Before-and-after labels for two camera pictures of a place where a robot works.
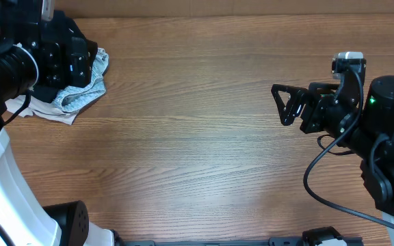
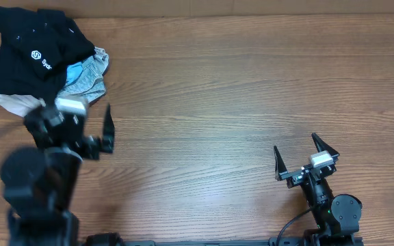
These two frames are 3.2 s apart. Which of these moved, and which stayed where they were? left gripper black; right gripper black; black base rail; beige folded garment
Moved: left gripper black; right gripper black
Stayed: black base rail; beige folded garment
